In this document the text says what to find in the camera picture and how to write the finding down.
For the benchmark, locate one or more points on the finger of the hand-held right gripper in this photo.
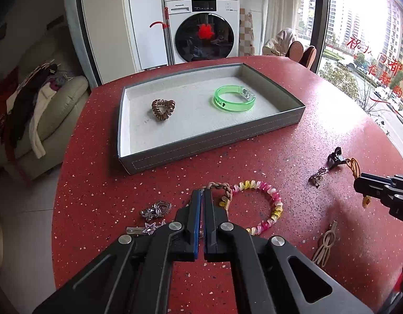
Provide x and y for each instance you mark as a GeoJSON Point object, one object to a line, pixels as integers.
{"type": "Point", "coordinates": [371, 184]}
{"type": "Point", "coordinates": [399, 207]}

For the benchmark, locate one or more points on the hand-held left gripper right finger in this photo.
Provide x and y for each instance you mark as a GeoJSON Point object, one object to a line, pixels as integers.
{"type": "Point", "coordinates": [208, 222]}

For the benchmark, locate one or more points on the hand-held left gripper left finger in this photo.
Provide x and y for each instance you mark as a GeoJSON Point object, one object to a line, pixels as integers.
{"type": "Point", "coordinates": [196, 222]}

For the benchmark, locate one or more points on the silver heart hair clip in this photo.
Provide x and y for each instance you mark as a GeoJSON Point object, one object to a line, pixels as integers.
{"type": "Point", "coordinates": [155, 210]}

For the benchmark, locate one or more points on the black claw hair clip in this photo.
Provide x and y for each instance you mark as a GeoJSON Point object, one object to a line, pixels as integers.
{"type": "Point", "coordinates": [334, 161]}

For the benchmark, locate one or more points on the silver star hair clip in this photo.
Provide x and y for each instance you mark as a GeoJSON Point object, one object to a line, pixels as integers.
{"type": "Point", "coordinates": [145, 229]}

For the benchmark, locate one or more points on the wooden rabbit hair clip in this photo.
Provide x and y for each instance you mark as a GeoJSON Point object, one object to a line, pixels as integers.
{"type": "Point", "coordinates": [325, 247]}

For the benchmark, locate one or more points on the grey jewelry tray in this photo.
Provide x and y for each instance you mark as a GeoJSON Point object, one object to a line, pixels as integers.
{"type": "Point", "coordinates": [201, 111]}

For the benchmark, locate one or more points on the rhinestone hair clip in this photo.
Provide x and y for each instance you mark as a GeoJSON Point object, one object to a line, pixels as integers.
{"type": "Point", "coordinates": [317, 178]}

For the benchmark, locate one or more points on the brown chair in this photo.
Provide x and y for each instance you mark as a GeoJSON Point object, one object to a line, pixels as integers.
{"type": "Point", "coordinates": [301, 54]}

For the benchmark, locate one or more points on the beige cloth on chair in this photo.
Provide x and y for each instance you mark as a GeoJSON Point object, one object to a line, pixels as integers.
{"type": "Point", "coordinates": [280, 41]}

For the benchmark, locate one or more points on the beige sofa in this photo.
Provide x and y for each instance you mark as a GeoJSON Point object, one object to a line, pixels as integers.
{"type": "Point", "coordinates": [64, 104]}

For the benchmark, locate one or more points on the checkered cloth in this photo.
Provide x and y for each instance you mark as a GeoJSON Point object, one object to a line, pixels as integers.
{"type": "Point", "coordinates": [246, 36]}

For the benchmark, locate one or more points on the red plush ornament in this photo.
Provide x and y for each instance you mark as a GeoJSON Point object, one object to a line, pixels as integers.
{"type": "Point", "coordinates": [206, 31]}

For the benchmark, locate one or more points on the white cabinet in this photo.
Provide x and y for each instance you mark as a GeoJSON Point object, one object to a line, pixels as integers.
{"type": "Point", "coordinates": [145, 23]}

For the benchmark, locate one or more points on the white washing machine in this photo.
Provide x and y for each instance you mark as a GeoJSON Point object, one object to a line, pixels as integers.
{"type": "Point", "coordinates": [201, 16]}

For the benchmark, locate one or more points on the pile of clothes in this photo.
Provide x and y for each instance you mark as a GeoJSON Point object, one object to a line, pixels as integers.
{"type": "Point", "coordinates": [24, 104]}

